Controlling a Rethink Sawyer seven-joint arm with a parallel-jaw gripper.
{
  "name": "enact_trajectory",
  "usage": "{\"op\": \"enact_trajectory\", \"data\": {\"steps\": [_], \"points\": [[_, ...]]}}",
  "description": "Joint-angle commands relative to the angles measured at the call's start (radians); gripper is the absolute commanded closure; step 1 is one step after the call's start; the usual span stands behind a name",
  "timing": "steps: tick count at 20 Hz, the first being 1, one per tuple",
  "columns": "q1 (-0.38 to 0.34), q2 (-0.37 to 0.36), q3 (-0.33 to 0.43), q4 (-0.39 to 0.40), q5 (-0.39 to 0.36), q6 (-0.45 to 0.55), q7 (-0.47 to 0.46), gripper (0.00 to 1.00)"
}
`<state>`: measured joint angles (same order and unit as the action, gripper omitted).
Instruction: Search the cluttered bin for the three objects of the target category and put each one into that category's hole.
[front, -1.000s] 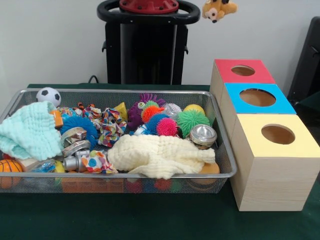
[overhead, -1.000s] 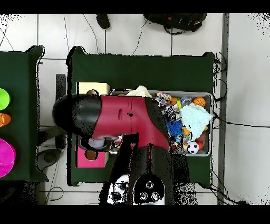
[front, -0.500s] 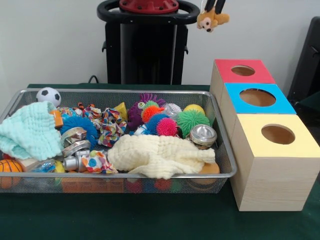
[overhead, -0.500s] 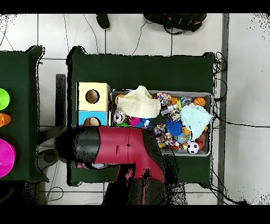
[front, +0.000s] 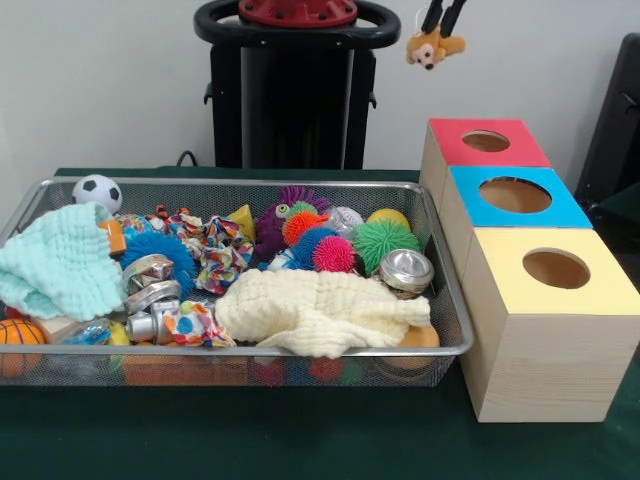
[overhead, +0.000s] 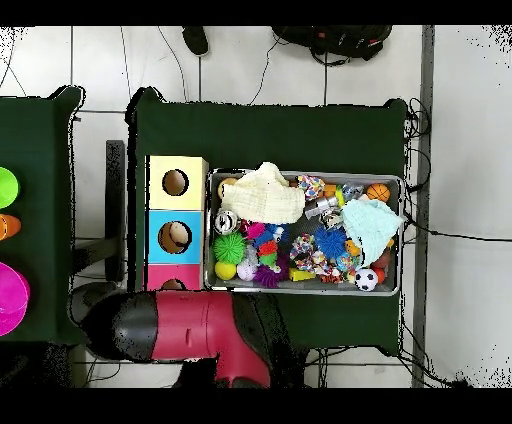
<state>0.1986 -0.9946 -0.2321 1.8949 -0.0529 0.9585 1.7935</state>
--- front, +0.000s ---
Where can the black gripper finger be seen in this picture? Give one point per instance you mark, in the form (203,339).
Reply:
(432,15)
(452,17)

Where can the brown plush monkey toy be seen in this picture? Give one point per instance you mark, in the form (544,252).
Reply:
(432,47)

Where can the multicolour spiky caterpillar toy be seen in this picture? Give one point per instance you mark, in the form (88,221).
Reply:
(332,252)

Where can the colourful knotted cloth toy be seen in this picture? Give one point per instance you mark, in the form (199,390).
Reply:
(220,255)

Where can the shallow mesh bin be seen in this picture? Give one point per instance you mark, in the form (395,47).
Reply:
(445,300)

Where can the wooden box with three holes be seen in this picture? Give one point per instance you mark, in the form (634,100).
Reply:
(550,370)

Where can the black stand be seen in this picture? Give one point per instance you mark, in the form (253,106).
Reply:
(615,125)

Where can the yellow ball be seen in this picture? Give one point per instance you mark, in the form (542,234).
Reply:
(390,217)

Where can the green spiky ball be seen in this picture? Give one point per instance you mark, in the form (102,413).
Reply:
(387,245)

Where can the dark green tablecloth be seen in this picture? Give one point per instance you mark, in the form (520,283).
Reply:
(250,435)
(625,205)

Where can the crushed silver can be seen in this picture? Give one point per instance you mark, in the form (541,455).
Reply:
(407,270)

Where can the cream yellow cloth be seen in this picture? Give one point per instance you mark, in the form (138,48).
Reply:
(325,305)

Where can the blue spiky toy with eyes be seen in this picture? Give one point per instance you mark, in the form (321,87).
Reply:
(155,247)

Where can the small soccer ball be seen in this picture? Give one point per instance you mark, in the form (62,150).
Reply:
(97,192)

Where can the mint green cloth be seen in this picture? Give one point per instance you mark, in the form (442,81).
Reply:
(60,260)

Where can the small orange basketball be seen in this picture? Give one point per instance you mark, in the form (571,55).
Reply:
(20,331)

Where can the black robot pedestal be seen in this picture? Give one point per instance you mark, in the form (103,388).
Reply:
(295,100)

